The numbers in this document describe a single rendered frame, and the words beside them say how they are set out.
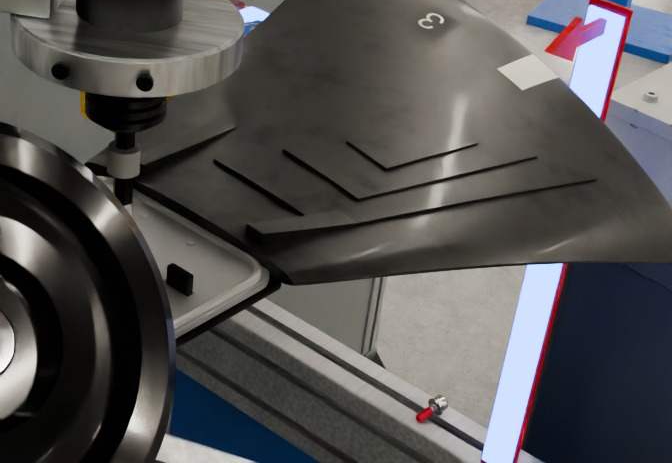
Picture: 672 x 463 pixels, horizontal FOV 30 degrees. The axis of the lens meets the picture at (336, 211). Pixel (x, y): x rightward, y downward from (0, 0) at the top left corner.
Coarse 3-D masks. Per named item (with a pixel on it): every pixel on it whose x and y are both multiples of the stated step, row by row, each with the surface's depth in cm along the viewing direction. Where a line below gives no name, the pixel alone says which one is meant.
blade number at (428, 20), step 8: (424, 8) 59; (432, 8) 60; (408, 16) 59; (416, 16) 59; (424, 16) 59; (432, 16) 59; (440, 16) 59; (448, 16) 60; (408, 24) 58; (416, 24) 58; (424, 24) 58; (432, 24) 59; (440, 24) 59; (448, 24) 59; (456, 24) 59; (424, 32) 58; (432, 32) 58; (440, 32) 58; (432, 40) 58
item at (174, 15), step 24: (96, 0) 36; (120, 0) 36; (144, 0) 36; (168, 0) 37; (96, 24) 37; (120, 24) 36; (144, 24) 37; (168, 24) 37; (96, 96) 38; (96, 120) 39; (120, 120) 39; (144, 120) 39
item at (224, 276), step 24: (144, 216) 44; (168, 216) 45; (168, 240) 43; (192, 240) 43; (216, 240) 43; (168, 264) 42; (192, 264) 42; (216, 264) 42; (240, 264) 43; (168, 288) 41; (216, 288) 41; (240, 288) 41; (192, 312) 40; (216, 312) 40
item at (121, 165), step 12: (120, 132) 40; (108, 144) 40; (120, 144) 40; (132, 144) 40; (108, 156) 40; (120, 156) 40; (132, 156) 40; (108, 168) 40; (120, 168) 40; (132, 168) 40; (120, 180) 41; (132, 180) 41; (120, 192) 41; (132, 192) 41
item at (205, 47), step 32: (0, 0) 36; (32, 0) 36; (64, 0) 38; (192, 0) 39; (224, 0) 40; (32, 32) 36; (64, 32) 36; (96, 32) 36; (160, 32) 37; (192, 32) 37; (224, 32) 37; (32, 64) 36; (64, 64) 35; (96, 64) 35; (128, 64) 35; (160, 64) 35; (192, 64) 36; (224, 64) 37; (128, 96) 36; (160, 96) 36
